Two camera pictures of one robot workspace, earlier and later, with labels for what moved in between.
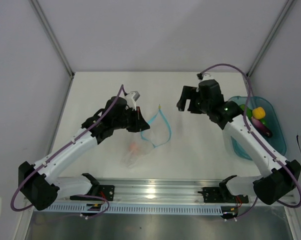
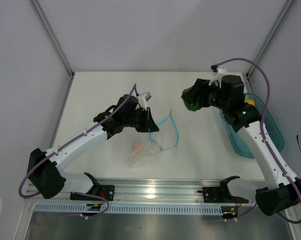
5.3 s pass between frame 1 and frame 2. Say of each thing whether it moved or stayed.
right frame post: stayed
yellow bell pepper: moved
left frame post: stayed
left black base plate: stayed
